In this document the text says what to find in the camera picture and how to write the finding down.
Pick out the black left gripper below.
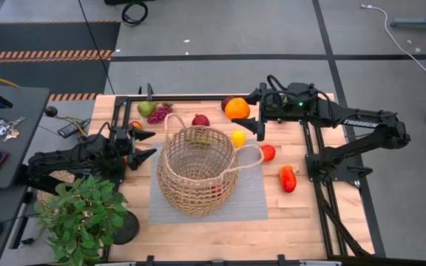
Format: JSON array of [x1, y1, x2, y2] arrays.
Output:
[[111, 125, 159, 171]]

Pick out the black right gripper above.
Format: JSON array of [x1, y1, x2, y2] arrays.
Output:
[[231, 81, 324, 143]]

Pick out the orange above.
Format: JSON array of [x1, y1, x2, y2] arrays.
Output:
[[224, 97, 251, 121]]

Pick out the yellow lemon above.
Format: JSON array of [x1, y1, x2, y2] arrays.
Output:
[[231, 130, 247, 149]]

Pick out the dark red apple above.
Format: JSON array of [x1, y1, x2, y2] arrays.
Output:
[[220, 95, 235, 113]]

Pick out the green pear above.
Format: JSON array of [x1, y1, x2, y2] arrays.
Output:
[[137, 100, 158, 118]]

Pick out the round red tomato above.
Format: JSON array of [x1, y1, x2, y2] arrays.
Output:
[[260, 144, 277, 163]]

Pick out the red pomegranate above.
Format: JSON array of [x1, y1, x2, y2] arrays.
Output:
[[191, 113, 211, 128]]

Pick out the woven wicker basket with handles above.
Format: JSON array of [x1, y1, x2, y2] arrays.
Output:
[[156, 112, 265, 218]]

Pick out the long red orange pepper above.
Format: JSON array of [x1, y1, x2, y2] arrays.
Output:
[[279, 165, 298, 194]]

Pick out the purple grape bunch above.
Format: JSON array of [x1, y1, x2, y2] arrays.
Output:
[[146, 103, 174, 125]]

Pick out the black power adapter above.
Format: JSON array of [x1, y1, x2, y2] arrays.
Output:
[[57, 120, 90, 140]]

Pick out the round woven placemat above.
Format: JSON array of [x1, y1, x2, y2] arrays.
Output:
[[37, 169, 77, 202]]

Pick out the black plant pot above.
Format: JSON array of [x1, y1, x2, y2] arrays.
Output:
[[111, 210, 141, 246]]

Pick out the grey woven table mat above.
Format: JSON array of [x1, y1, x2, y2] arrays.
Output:
[[148, 139, 269, 225]]

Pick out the green leafy plant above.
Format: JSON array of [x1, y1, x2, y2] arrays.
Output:
[[33, 174, 129, 266]]

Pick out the dark grey desk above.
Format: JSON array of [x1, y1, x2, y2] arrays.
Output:
[[0, 84, 51, 266]]

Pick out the key bunch with fob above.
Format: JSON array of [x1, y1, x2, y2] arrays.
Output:
[[0, 116, 27, 143]]

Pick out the black hazard striped floor mat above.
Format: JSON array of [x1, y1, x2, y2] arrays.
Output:
[[0, 21, 121, 101]]

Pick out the grey desk base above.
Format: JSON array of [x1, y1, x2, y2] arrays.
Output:
[[389, 0, 426, 30]]

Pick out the black aluminium table frame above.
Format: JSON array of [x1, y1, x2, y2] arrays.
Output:
[[104, 94, 376, 266]]

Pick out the thin black floor cable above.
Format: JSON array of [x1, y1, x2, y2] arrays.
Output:
[[78, 0, 116, 95]]

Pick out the coiled black cable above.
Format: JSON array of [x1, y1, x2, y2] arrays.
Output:
[[121, 1, 149, 27]]

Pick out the white floor cable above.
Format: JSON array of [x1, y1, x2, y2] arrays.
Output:
[[360, 3, 426, 76]]

